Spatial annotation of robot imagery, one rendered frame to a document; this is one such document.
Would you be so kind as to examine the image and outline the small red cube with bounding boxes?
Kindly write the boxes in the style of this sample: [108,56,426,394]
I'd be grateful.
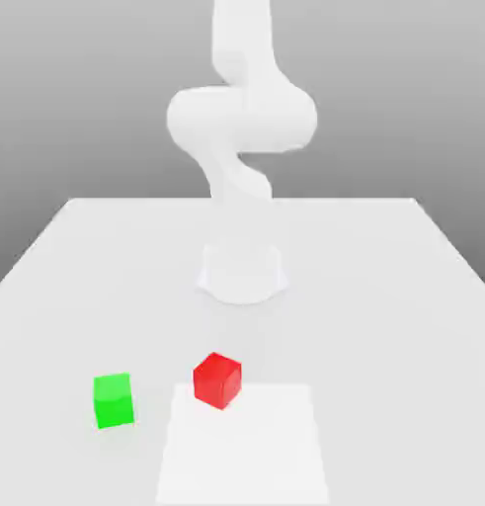
[193,351,243,411]

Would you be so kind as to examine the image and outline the small green cube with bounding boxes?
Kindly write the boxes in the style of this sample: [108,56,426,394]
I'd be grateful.
[92,372,136,430]

